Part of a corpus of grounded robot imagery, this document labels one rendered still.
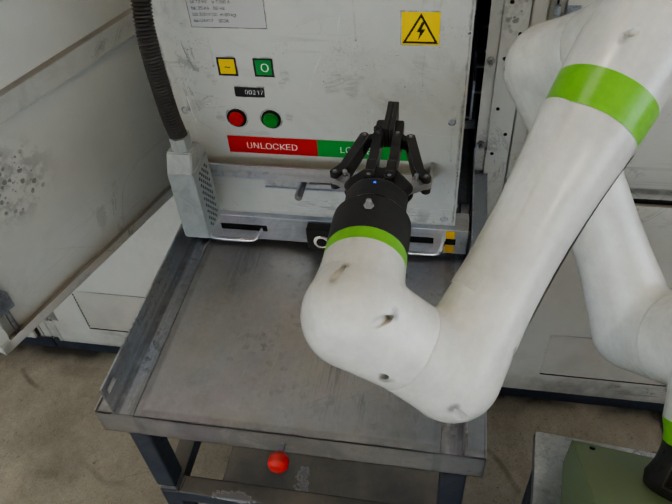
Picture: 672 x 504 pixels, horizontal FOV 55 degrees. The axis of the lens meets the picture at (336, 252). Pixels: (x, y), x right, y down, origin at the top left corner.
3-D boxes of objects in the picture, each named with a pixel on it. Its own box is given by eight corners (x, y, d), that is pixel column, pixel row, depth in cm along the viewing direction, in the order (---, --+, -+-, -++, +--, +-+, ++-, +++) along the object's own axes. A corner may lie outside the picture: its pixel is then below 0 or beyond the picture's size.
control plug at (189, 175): (210, 239, 116) (189, 160, 104) (185, 237, 117) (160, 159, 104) (223, 211, 121) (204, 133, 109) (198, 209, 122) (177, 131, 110)
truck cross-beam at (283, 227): (465, 254, 122) (468, 231, 118) (194, 234, 130) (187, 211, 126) (466, 236, 125) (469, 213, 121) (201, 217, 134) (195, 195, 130)
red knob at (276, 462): (287, 476, 99) (285, 466, 97) (267, 474, 100) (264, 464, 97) (293, 450, 102) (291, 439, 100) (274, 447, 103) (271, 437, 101)
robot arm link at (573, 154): (520, 103, 75) (584, 90, 65) (590, 159, 79) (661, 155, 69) (363, 376, 73) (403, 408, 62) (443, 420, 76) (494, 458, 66)
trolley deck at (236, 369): (482, 477, 98) (486, 458, 94) (105, 429, 108) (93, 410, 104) (484, 194, 145) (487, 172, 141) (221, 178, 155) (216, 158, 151)
